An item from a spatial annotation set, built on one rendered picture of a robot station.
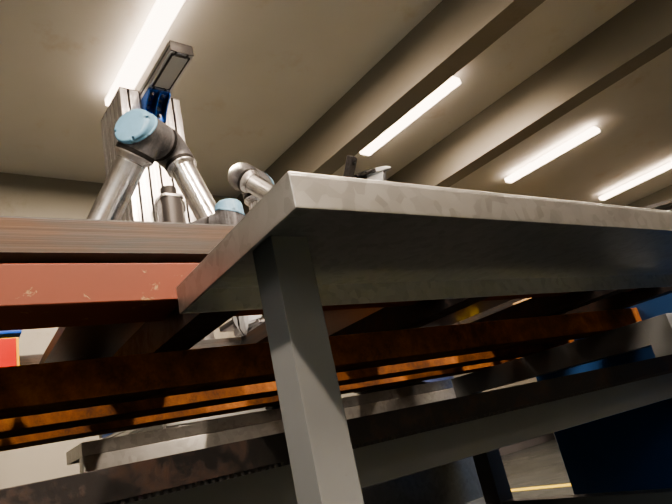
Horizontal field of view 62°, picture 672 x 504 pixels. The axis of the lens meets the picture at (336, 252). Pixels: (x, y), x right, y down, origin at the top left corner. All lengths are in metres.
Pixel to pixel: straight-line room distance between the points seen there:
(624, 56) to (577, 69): 0.38
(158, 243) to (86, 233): 0.08
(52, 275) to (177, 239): 0.15
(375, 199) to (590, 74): 4.78
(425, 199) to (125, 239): 0.37
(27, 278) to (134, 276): 0.11
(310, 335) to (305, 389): 0.05
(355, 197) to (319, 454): 0.21
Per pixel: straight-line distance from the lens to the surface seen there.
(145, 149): 1.75
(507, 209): 0.58
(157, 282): 0.70
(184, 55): 2.25
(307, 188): 0.42
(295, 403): 0.50
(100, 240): 0.71
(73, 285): 0.68
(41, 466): 4.77
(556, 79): 5.34
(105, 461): 1.45
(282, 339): 0.51
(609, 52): 5.18
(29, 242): 0.69
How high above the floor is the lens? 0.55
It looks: 18 degrees up
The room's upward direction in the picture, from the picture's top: 13 degrees counter-clockwise
